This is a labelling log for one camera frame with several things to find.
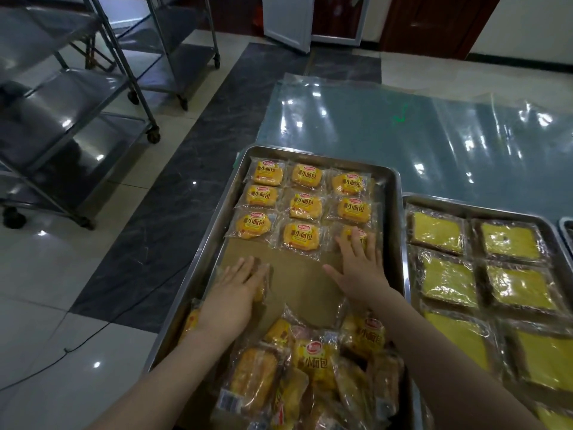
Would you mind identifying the person's right hand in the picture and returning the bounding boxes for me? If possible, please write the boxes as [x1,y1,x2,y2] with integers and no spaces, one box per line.
[322,226,402,308]

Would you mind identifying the person's left hand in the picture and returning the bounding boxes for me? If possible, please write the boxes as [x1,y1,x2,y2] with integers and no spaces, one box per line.
[196,256,272,343]

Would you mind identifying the small packaged bread bun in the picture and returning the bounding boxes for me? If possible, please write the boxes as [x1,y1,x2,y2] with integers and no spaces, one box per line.
[286,161,330,191]
[282,190,330,223]
[326,168,372,198]
[245,158,288,188]
[329,223,381,265]
[210,259,275,305]
[237,183,285,210]

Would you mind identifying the steel tray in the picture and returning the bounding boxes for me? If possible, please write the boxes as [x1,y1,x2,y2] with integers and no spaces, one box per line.
[558,216,573,260]
[143,145,411,430]
[401,192,573,430]

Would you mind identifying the yellow cake slice packets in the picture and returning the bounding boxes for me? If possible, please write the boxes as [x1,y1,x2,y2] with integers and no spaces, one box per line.
[405,210,573,430]

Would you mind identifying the person's right forearm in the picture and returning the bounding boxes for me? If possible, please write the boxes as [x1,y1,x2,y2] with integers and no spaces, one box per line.
[371,290,545,430]

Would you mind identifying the person's left forearm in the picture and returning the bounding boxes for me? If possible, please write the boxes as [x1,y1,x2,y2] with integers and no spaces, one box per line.
[87,328,238,430]

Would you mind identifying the brown paper tray liner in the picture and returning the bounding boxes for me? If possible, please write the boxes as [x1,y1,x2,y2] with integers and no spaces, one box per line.
[192,245,390,430]

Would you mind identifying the plastic covered teal tablecloth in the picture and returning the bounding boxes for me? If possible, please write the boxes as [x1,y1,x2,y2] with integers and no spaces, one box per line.
[255,73,573,220]

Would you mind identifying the metal trolley cart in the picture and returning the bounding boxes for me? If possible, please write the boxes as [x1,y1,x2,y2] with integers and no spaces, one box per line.
[0,0,161,231]
[103,0,221,112]

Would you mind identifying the dark wooden door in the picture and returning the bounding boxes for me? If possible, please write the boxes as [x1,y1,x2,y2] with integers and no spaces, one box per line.
[379,0,503,61]

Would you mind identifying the aluminium framed glass door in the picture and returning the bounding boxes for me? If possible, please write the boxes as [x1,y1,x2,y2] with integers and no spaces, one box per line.
[311,0,371,48]

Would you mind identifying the white framed door leaf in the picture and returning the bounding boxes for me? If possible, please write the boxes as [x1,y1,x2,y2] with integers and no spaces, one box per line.
[261,0,316,54]

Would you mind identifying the wooden folding stool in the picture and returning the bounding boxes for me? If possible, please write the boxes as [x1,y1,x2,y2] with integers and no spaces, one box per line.
[82,33,118,72]

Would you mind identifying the black floor cable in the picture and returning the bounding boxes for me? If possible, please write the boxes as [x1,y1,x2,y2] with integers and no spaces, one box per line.
[0,259,193,392]

